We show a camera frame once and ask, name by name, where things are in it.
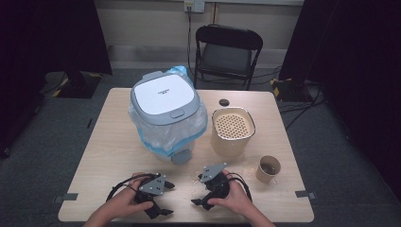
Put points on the clear plastic trash bag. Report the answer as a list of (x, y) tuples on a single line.
[(164, 135)]

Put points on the grey tape strip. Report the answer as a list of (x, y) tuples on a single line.
[(67, 197), (304, 194)]

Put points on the brown paper cup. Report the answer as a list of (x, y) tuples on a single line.
[(268, 168)]

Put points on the black curtain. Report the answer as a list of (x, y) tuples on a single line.
[(47, 38), (356, 63)]

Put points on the white wall outlet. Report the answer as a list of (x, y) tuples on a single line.
[(194, 5)]

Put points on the black folding chair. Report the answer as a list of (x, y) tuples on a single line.
[(227, 58)]

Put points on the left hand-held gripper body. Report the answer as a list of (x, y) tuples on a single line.
[(152, 186)]

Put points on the person's left hand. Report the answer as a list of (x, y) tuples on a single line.
[(126, 201)]

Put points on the person's right hand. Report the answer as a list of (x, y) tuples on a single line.
[(235, 197)]

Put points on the stand base with striped tape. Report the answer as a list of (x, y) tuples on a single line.
[(288, 90), (78, 86)]

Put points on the beige bucket with perforated strainer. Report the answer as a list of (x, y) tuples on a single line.
[(231, 143)]

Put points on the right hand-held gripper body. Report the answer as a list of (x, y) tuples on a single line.
[(216, 181)]

